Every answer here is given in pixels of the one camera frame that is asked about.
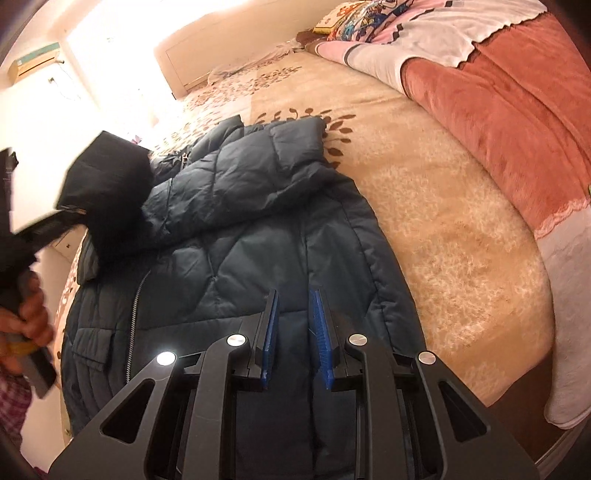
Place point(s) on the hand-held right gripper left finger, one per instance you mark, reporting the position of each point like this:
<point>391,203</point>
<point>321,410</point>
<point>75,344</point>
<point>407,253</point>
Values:
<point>267,350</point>

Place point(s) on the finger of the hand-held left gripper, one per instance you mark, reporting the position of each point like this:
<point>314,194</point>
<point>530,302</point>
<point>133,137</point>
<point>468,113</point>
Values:
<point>51,226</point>

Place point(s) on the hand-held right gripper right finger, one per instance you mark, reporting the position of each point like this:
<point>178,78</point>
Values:
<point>323,350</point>

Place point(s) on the dark blue puffer jacket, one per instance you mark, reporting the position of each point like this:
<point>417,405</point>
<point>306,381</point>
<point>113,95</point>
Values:
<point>258,230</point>

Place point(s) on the person's left hand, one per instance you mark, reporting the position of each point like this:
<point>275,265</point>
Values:
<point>32,318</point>

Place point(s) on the person's plaid clothing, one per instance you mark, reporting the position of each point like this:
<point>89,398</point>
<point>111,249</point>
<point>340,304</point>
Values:
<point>11,410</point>

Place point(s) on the bed with leaf blanket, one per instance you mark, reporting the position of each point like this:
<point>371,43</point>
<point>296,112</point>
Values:
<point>438,207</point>

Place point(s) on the pink red patchwork blanket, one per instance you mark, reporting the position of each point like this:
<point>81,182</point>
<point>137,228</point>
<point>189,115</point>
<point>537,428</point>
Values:
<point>498,115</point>

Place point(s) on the yellow embroidered pillow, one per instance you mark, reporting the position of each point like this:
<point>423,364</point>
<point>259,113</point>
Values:
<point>328,21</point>

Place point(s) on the cartoon print pillow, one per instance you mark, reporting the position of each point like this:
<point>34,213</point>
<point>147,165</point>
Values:
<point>369,23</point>

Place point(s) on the wall air conditioner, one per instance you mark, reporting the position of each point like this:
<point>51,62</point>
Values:
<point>34,60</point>

